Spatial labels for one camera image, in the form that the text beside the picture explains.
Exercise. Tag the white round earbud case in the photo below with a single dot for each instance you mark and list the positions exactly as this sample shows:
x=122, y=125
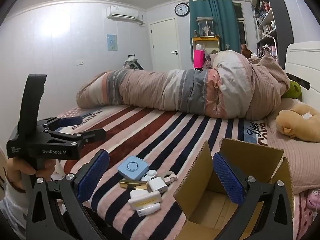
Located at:
x=149, y=175

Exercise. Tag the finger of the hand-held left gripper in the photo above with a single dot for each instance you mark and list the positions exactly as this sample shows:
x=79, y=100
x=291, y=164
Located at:
x=71, y=122
x=92, y=135

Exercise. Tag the brown plush toy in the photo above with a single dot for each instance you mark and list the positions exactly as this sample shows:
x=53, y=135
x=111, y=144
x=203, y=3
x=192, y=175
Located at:
x=297, y=125

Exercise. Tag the white air conditioner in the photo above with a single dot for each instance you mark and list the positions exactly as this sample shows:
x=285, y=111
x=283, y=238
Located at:
x=122, y=12

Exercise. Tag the striped blanket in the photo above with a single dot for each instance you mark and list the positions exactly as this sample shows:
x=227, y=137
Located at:
x=160, y=135

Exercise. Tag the black wall clock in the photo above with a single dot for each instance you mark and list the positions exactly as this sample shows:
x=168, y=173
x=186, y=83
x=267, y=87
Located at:
x=182, y=9

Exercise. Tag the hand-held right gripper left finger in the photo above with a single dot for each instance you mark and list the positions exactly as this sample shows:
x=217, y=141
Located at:
x=93, y=175

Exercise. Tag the window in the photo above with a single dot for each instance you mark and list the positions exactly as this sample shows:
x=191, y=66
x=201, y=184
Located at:
x=240, y=22

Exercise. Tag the pink bag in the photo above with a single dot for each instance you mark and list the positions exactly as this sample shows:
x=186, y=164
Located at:
x=199, y=58

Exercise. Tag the white bed headboard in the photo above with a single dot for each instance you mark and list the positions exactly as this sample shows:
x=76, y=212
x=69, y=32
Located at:
x=305, y=60

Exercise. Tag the teal curtain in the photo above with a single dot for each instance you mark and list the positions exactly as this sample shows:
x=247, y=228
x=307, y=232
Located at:
x=212, y=12

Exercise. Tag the white door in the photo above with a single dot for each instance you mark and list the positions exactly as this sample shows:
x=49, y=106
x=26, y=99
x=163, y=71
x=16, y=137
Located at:
x=165, y=45

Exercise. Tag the blue square device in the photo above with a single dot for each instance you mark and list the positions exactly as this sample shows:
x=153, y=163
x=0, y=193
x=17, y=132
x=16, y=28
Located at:
x=132, y=167

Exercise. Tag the blue wall poster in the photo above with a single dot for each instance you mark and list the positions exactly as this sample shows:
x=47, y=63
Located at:
x=111, y=42

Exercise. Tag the person's left forearm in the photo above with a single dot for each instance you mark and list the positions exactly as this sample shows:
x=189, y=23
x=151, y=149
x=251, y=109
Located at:
x=12, y=202

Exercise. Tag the white tube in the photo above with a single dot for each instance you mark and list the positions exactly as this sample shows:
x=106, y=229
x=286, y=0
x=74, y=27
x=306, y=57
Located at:
x=148, y=209

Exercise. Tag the black and white bag pile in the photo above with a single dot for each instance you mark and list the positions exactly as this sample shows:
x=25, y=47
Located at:
x=132, y=63

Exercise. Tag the glass display case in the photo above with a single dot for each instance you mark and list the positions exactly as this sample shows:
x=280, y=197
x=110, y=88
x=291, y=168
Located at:
x=205, y=27

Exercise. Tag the white charger cube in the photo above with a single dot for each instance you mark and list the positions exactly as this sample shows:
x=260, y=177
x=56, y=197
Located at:
x=157, y=184

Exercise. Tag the cardboard box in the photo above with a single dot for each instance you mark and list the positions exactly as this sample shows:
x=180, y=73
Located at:
x=202, y=212

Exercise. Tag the small white case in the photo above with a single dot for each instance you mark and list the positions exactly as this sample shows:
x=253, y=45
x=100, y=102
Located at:
x=138, y=194

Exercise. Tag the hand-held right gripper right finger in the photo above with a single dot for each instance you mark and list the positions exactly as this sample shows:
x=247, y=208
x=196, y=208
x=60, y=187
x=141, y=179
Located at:
x=228, y=182

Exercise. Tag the rolled pink grey quilt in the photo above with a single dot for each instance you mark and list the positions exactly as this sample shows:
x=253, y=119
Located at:
x=162, y=90

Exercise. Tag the pink ribbed pillow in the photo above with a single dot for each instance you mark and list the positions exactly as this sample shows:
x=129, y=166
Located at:
x=297, y=165

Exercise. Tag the green plush toy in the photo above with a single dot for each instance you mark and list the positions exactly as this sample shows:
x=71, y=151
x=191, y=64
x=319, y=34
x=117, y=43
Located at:
x=292, y=90

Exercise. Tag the white box with yellow label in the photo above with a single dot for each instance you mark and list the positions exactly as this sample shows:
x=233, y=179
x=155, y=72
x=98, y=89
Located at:
x=146, y=200

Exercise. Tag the person's left hand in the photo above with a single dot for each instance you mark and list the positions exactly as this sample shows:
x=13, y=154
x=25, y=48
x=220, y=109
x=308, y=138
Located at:
x=21, y=167

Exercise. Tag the gold box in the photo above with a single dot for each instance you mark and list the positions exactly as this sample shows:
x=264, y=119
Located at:
x=130, y=184

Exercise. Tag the pink plush toy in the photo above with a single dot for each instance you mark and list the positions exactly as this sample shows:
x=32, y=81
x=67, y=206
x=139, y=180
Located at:
x=313, y=198

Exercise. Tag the dark bookshelf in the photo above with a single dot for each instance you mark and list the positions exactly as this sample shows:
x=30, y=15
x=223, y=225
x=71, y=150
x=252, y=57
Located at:
x=277, y=10

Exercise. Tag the yellow rack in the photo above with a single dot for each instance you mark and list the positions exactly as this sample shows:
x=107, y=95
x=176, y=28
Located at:
x=205, y=39

